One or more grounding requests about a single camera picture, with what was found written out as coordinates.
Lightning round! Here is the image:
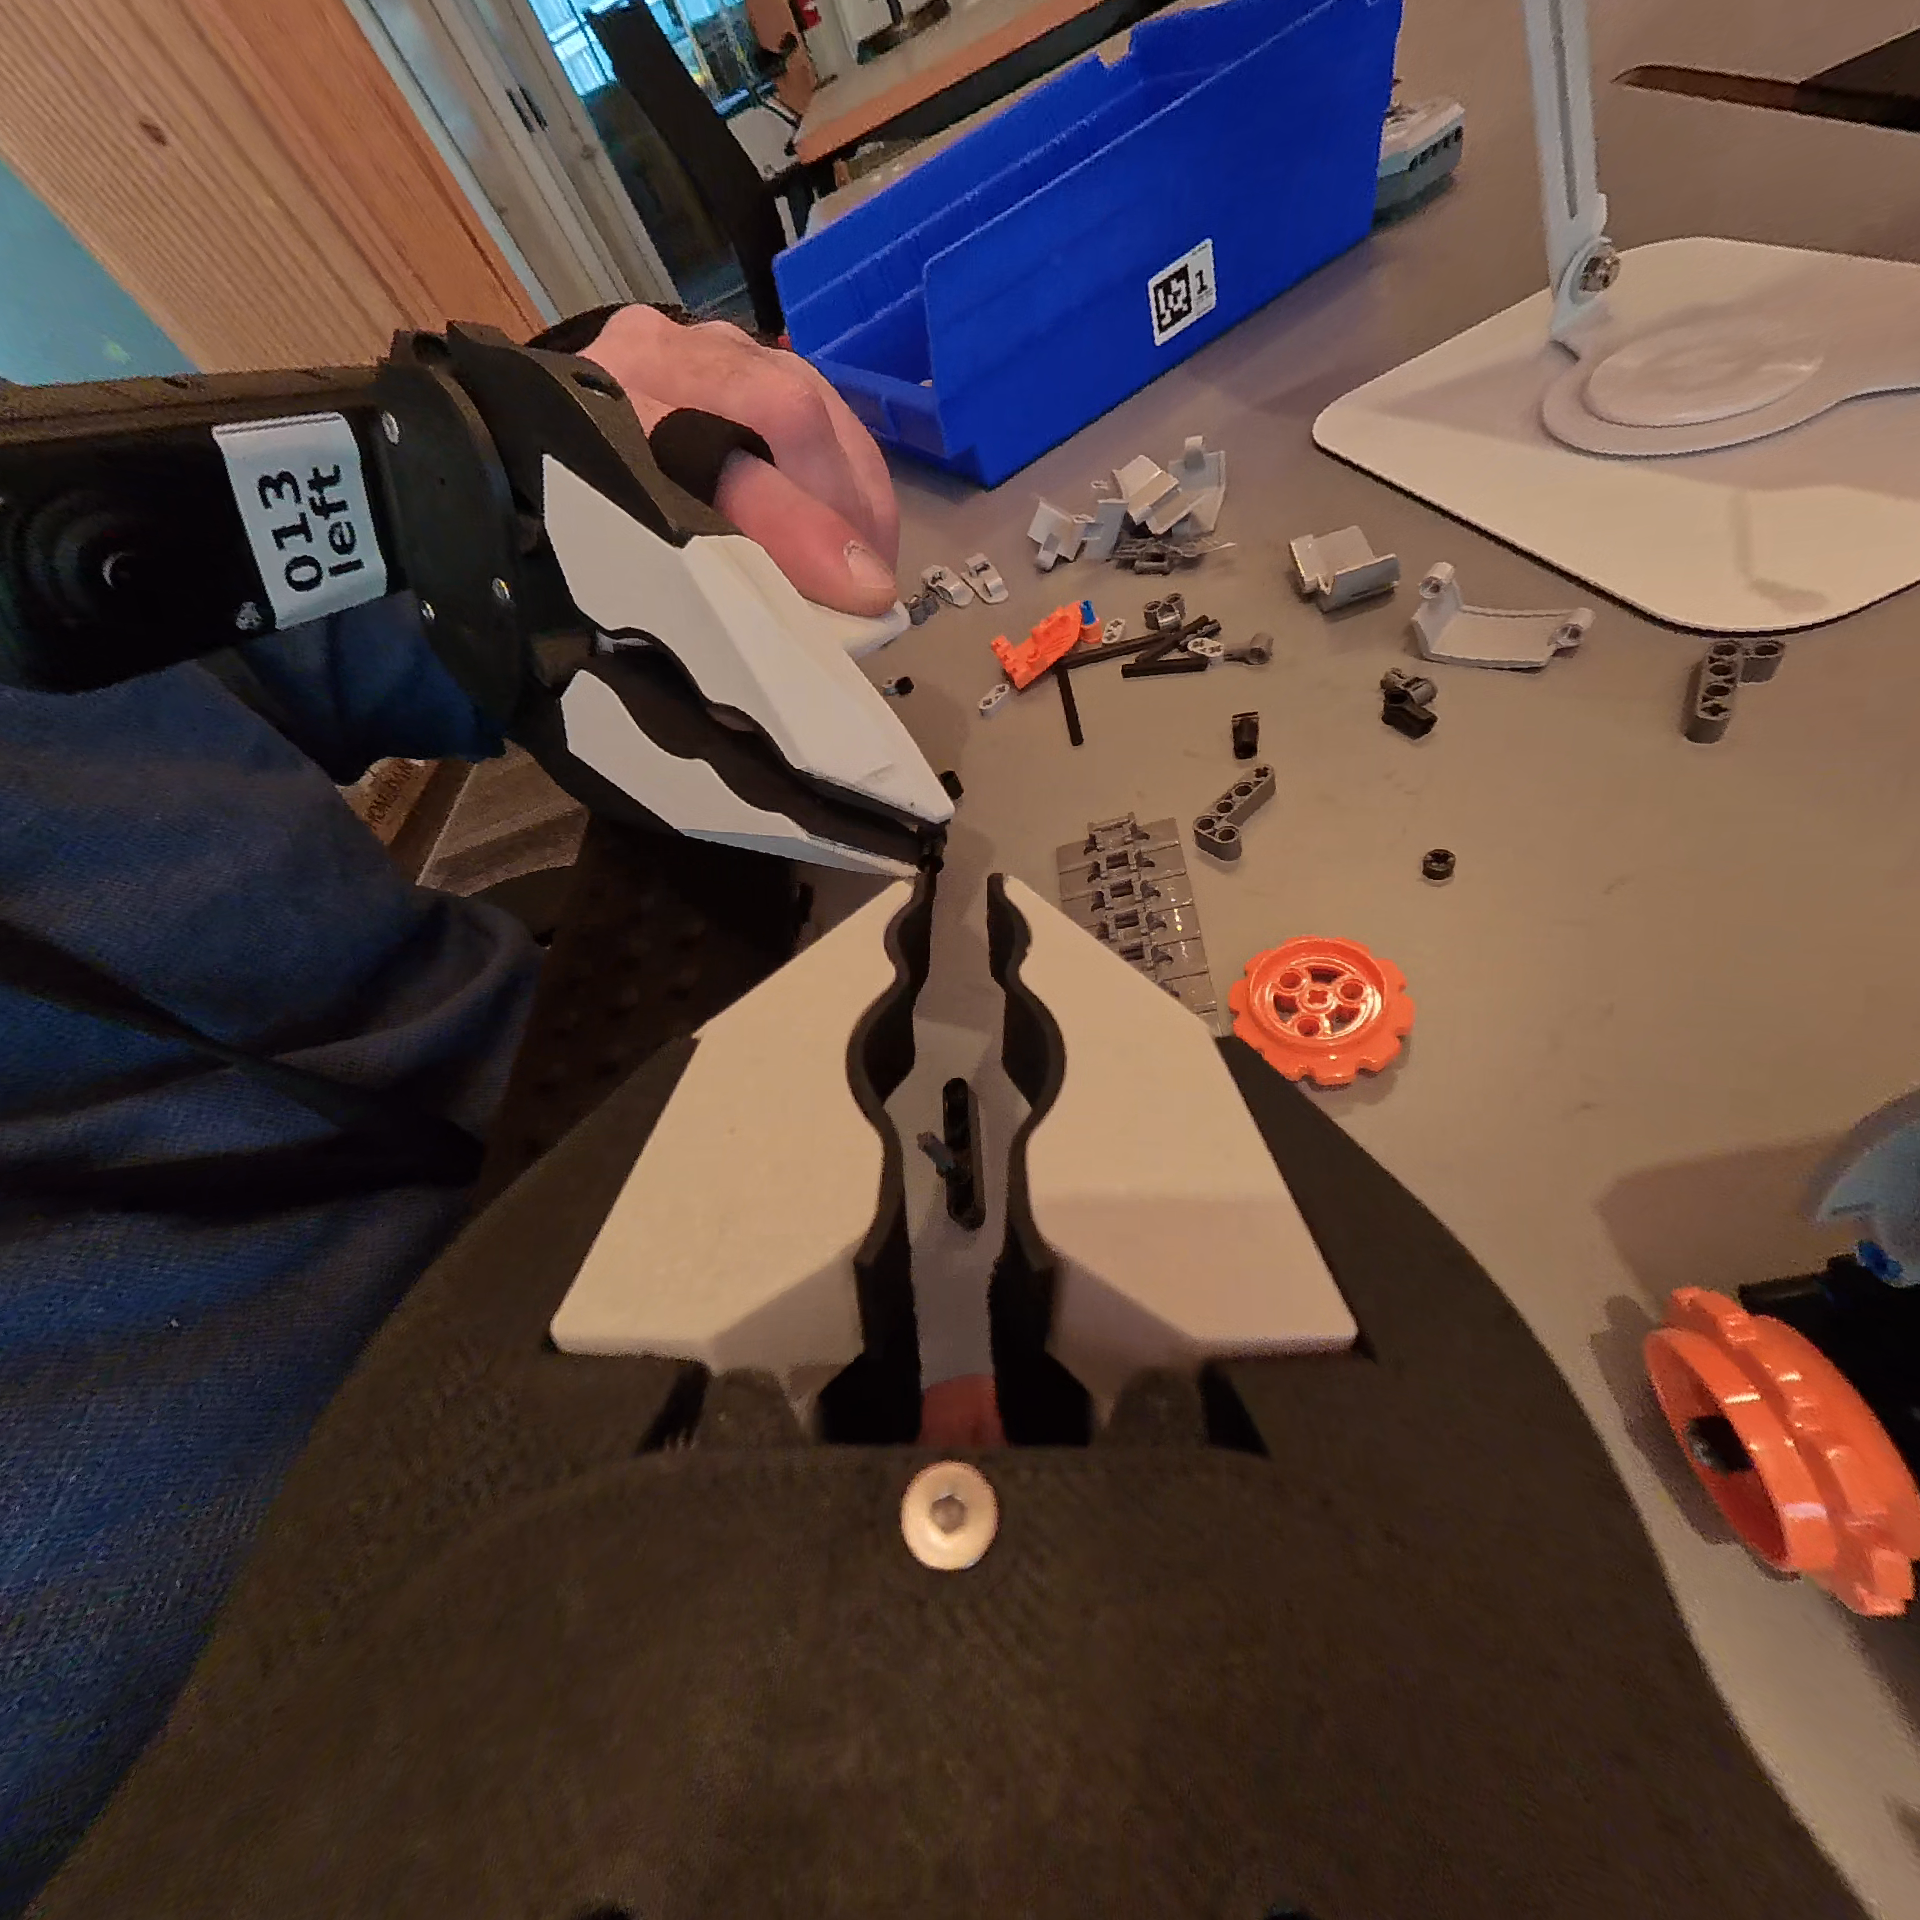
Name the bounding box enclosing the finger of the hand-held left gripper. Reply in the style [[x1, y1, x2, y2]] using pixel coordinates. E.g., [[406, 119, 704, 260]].
[[555, 660, 925, 879], [538, 449, 964, 829]]

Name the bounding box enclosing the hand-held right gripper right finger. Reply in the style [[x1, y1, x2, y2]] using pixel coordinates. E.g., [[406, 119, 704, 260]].
[[983, 873, 1356, 1441]]

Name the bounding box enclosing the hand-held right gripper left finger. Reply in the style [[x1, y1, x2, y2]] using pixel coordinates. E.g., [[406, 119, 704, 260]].
[[555, 873, 945, 1441]]

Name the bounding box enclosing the black five-hole liftarm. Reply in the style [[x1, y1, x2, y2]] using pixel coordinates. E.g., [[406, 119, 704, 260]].
[[925, 1079, 990, 1229]]

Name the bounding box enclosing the orange gear-edged wheel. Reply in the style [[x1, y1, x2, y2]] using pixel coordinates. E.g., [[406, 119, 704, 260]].
[[1226, 934, 1411, 1092]]

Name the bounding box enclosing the grey toy track chain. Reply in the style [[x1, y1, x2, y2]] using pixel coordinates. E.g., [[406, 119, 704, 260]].
[[1052, 813, 1226, 1038]]

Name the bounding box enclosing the person's left forearm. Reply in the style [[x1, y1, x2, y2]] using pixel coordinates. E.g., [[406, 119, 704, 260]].
[[229, 594, 514, 790]]

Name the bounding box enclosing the person's left hand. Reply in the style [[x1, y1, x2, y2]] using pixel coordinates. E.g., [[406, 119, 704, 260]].
[[576, 306, 909, 613]]

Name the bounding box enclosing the orange ridged wedge panel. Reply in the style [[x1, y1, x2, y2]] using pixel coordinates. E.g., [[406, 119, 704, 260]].
[[990, 597, 1082, 696]]

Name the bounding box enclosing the dark grey long bent liftarm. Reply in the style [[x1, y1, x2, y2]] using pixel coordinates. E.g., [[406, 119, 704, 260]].
[[1198, 767, 1282, 866]]

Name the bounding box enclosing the grey large shell panel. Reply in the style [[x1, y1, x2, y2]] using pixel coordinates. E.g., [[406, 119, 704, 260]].
[[1082, 439, 1226, 560]]

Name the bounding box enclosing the light grey holed curved panel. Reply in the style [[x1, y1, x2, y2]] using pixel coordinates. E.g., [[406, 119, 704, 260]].
[[1287, 520, 1408, 613]]

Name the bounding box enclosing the brown background table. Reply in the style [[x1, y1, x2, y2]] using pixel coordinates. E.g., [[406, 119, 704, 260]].
[[789, 0, 1189, 161]]

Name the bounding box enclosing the toy vehicle with orange wheels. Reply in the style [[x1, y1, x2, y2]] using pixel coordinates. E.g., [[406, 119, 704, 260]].
[[1639, 1085, 1920, 1620]]

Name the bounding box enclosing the dark grey short bent liftarm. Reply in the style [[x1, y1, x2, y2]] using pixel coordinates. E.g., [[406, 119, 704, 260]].
[[1687, 638, 1784, 752]]

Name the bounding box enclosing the grey ribbed part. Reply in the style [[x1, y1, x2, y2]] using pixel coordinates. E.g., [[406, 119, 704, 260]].
[[1374, 96, 1464, 209]]

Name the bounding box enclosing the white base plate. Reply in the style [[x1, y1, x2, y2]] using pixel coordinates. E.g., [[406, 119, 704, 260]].
[[1311, 237, 1920, 632]]

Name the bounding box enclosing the grey metal disc bracket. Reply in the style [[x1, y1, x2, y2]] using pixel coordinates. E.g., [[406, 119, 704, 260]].
[[1543, 286, 1920, 460]]

